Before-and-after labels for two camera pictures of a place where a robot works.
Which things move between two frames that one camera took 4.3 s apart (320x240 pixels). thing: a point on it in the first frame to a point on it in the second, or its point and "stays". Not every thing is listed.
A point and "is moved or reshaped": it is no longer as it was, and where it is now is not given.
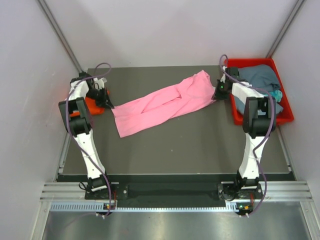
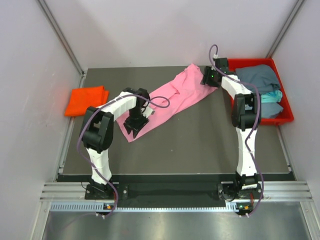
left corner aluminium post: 51,19 stays
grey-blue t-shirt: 261,76 stays
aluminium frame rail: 292,191 stays
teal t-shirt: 277,94 stays
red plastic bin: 286,116 stays
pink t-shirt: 143,111 is moved or reshaped
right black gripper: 217,96 to 207,72
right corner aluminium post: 285,28 stays
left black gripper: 105,101 to 135,127
